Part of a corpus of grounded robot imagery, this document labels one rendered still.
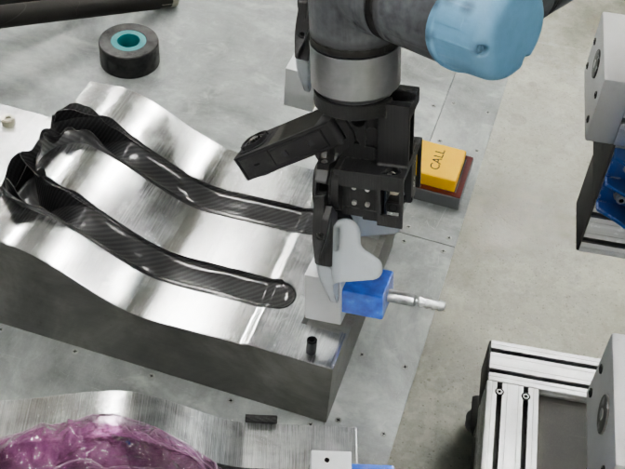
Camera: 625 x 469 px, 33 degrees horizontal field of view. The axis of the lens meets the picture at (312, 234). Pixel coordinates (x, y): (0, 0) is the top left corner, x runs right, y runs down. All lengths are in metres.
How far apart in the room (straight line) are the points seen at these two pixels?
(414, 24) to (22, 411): 0.50
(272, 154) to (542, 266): 1.50
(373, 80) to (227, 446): 0.36
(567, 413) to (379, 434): 0.84
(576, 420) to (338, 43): 1.16
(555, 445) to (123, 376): 0.92
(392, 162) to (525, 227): 1.57
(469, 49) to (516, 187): 1.81
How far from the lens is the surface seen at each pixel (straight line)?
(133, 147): 1.17
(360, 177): 0.90
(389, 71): 0.86
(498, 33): 0.74
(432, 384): 2.12
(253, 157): 0.94
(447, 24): 0.75
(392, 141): 0.89
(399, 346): 1.14
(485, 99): 1.47
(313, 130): 0.91
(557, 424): 1.86
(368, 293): 0.99
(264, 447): 0.99
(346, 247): 0.95
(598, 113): 1.25
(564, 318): 2.29
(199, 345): 1.05
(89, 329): 1.10
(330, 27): 0.84
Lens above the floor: 1.69
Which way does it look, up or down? 46 degrees down
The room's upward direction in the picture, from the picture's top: 5 degrees clockwise
